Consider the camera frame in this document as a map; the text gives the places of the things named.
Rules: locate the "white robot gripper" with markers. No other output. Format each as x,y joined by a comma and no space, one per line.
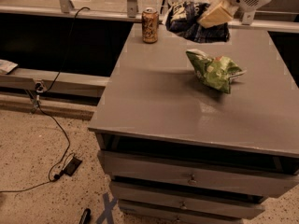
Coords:
219,13

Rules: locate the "blue chip bag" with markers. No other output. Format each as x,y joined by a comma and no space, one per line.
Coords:
181,19

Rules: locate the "green chip bag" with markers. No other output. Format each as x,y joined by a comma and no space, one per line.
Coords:
215,72

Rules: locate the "orange soda can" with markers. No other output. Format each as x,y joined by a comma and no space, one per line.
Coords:
150,25

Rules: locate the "grey drawer cabinet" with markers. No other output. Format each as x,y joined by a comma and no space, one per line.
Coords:
154,105

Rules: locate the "top grey drawer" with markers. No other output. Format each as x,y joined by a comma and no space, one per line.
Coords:
198,175

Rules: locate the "grey drawer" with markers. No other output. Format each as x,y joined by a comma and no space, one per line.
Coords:
174,214
198,175
185,201

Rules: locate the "bottom grey drawer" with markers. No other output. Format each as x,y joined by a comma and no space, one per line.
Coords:
174,214

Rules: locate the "black power adapter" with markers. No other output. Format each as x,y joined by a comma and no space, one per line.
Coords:
72,166

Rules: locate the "white paper packet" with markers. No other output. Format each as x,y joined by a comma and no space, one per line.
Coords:
7,66

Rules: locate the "middle grey drawer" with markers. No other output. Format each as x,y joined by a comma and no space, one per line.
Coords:
185,201

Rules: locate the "black marker pen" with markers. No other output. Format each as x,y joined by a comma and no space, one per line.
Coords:
86,216

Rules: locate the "grey metal rail beam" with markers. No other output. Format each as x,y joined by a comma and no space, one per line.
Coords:
66,83

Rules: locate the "metal clamp bracket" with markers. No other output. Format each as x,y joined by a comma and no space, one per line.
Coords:
40,88

